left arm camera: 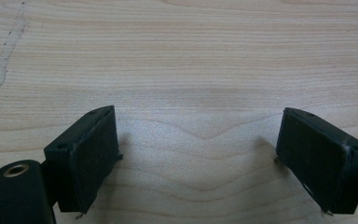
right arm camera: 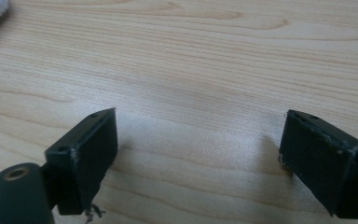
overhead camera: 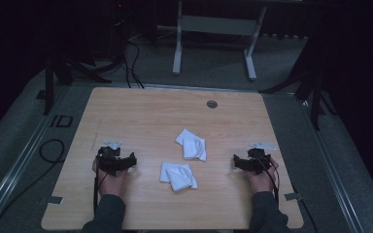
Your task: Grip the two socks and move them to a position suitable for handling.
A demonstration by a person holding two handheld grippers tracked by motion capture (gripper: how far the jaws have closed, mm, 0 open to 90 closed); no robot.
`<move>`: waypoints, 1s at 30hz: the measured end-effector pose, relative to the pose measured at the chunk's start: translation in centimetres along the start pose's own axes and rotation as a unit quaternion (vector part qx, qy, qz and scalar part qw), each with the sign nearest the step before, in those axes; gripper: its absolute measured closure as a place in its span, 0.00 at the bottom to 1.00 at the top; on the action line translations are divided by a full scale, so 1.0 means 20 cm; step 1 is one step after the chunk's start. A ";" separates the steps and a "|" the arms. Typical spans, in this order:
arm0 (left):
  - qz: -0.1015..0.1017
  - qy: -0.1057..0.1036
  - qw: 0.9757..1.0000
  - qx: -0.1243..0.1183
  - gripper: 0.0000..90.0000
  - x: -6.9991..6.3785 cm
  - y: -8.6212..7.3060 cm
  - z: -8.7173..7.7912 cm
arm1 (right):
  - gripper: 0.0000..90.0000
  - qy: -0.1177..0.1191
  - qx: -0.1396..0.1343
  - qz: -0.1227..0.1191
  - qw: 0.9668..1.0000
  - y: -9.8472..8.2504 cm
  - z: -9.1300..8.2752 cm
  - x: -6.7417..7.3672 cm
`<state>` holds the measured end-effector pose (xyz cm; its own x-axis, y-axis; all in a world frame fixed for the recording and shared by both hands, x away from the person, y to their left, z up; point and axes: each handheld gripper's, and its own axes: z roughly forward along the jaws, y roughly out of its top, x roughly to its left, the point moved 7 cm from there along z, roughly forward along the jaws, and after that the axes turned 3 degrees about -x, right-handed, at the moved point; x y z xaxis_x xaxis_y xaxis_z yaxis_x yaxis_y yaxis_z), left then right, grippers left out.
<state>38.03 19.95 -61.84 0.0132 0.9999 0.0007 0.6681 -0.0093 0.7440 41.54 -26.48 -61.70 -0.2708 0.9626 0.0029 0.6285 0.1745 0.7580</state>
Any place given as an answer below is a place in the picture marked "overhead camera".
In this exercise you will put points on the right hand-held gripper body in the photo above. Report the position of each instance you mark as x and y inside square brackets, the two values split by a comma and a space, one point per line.
[258, 161]

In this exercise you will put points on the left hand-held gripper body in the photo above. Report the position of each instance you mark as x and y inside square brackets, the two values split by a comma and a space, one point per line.
[110, 161]

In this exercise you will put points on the person's right hand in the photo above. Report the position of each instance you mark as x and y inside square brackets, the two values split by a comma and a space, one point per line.
[263, 183]

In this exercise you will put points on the person's left hand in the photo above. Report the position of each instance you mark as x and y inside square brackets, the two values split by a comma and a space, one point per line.
[110, 186]

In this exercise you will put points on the white folded cloth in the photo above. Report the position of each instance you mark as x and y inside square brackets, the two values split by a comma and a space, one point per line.
[192, 145]
[178, 176]

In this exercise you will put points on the grey tape piece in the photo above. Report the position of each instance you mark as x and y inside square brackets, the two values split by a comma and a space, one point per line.
[55, 200]
[293, 196]

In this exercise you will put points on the grey round table grommet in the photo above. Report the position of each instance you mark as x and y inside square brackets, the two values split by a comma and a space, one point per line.
[212, 104]

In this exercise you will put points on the black metal stand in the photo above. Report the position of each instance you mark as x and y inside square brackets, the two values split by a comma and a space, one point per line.
[61, 69]
[314, 87]

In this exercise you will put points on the metal floor rail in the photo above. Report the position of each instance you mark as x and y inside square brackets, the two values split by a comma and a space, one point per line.
[332, 168]
[11, 176]

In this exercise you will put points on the white desk frame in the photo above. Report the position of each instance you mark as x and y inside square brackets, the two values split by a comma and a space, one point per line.
[217, 25]

